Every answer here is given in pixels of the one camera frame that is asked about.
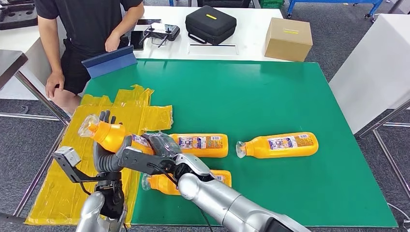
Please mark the orange detergent bottle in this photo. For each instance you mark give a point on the orange detergent bottle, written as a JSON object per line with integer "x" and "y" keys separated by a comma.
{"x": 256, "y": 149}
{"x": 160, "y": 185}
{"x": 109, "y": 137}
{"x": 198, "y": 142}

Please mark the white side table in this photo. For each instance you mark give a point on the white side table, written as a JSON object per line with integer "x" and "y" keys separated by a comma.
{"x": 368, "y": 73}

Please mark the green table mat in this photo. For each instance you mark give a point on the green table mat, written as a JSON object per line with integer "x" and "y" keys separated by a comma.
{"x": 256, "y": 96}

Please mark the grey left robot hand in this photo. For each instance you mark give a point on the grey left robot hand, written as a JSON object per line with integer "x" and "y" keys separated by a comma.
{"x": 109, "y": 161}

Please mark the grey side table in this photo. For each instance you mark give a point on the grey side table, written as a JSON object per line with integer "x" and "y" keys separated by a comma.
{"x": 9, "y": 64}

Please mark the brown cardboard box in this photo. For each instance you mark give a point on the brown cardboard box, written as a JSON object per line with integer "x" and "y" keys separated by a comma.
{"x": 286, "y": 41}

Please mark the blue metal cart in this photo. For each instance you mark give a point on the blue metal cart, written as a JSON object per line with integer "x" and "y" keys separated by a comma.
{"x": 320, "y": 1}

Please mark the black carrying case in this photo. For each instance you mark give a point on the black carrying case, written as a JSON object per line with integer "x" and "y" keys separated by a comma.
{"x": 209, "y": 27}

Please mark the blue tablet case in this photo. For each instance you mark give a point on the blue tablet case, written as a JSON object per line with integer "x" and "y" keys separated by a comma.
{"x": 109, "y": 63}

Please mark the black smartphone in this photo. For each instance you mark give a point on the black smartphone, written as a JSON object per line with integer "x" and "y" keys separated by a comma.
{"x": 137, "y": 40}

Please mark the metal frame bar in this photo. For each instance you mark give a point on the metal frame bar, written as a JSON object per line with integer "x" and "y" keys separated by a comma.
{"x": 390, "y": 161}
{"x": 38, "y": 174}

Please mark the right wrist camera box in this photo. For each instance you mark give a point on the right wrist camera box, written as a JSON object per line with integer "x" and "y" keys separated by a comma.
{"x": 141, "y": 160}

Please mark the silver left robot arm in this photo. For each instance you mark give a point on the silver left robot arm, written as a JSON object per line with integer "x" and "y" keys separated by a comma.
{"x": 89, "y": 211}

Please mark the black box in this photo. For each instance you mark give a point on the black box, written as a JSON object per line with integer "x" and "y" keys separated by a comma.
{"x": 224, "y": 2}

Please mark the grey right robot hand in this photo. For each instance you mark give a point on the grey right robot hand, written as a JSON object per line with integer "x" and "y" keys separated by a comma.
{"x": 163, "y": 144}

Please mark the yellow plastic sheet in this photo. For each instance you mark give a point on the yellow plastic sheet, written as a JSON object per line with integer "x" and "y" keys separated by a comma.
{"x": 57, "y": 198}

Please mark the green plastic crate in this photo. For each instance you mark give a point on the green plastic crate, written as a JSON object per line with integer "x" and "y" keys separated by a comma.
{"x": 271, "y": 4}

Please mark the black foam tray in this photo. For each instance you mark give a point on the black foam tray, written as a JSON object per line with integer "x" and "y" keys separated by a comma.
{"x": 16, "y": 16}

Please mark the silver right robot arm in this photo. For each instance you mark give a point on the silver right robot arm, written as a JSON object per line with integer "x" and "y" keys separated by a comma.
{"x": 224, "y": 205}

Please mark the black remote controller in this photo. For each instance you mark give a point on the black remote controller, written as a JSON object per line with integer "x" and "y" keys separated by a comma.
{"x": 162, "y": 32}

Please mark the white desk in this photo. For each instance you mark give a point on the white desk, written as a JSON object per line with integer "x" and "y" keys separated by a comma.
{"x": 251, "y": 35}

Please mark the person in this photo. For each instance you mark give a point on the person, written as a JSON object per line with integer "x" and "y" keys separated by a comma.
{"x": 86, "y": 22}

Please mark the black flat tablet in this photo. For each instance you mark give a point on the black flat tablet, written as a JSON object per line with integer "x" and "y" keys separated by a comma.
{"x": 148, "y": 22}

